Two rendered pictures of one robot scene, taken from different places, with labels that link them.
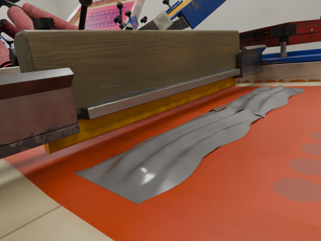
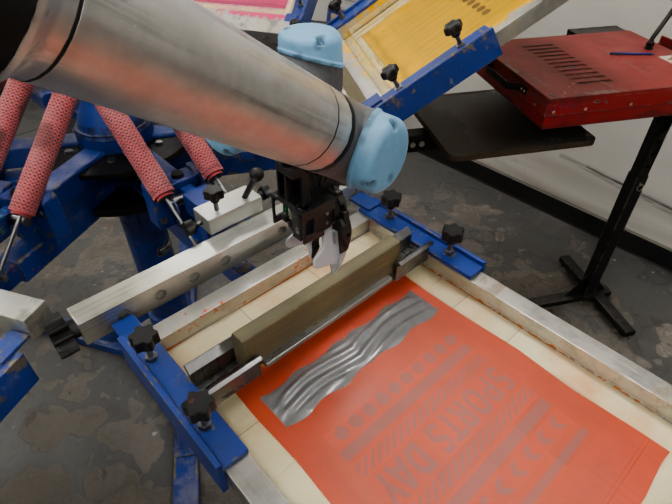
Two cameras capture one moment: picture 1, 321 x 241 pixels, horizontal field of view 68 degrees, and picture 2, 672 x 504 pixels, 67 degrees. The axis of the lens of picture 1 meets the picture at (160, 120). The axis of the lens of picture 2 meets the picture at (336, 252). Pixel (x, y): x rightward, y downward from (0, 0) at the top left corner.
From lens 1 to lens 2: 0.70 m
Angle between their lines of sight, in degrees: 26
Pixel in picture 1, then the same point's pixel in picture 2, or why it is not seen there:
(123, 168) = (282, 404)
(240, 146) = (339, 395)
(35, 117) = (244, 377)
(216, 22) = not seen: outside the picture
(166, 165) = (301, 406)
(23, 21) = not seen: hidden behind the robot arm
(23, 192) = (240, 408)
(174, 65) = (324, 308)
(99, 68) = (273, 338)
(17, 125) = (238, 382)
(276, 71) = (437, 266)
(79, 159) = (260, 384)
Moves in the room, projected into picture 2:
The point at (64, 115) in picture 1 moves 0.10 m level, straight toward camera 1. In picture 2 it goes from (255, 371) to (270, 426)
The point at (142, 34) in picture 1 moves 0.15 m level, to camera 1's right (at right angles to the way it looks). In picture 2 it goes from (301, 306) to (394, 311)
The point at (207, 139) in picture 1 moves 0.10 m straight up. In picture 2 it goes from (325, 388) to (324, 349)
